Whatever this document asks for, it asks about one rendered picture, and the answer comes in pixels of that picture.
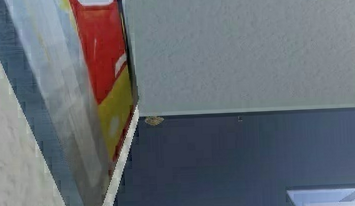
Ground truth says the small tan floor object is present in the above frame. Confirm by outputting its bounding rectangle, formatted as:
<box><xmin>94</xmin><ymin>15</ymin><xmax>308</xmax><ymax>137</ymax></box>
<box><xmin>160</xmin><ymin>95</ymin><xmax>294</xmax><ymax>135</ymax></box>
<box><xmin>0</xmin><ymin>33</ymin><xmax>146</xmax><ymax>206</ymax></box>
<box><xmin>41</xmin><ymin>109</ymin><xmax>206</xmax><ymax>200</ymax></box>
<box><xmin>143</xmin><ymin>115</ymin><xmax>165</xmax><ymax>127</ymax></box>

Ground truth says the red and yellow room door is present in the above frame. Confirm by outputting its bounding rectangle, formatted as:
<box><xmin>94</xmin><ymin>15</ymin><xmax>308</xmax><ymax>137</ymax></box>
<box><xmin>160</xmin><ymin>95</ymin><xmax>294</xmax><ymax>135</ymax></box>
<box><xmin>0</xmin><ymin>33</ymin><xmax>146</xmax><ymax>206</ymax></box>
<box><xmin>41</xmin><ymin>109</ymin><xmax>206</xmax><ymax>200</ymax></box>
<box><xmin>3</xmin><ymin>0</ymin><xmax>145</xmax><ymax>206</ymax></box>

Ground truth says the white table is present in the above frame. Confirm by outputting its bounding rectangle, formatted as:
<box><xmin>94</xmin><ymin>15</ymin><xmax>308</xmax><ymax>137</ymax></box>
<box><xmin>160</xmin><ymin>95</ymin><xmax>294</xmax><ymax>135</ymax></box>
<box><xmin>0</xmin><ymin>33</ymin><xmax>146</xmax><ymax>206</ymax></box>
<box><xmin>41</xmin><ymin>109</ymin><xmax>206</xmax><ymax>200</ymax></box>
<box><xmin>285</xmin><ymin>186</ymin><xmax>355</xmax><ymax>206</ymax></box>

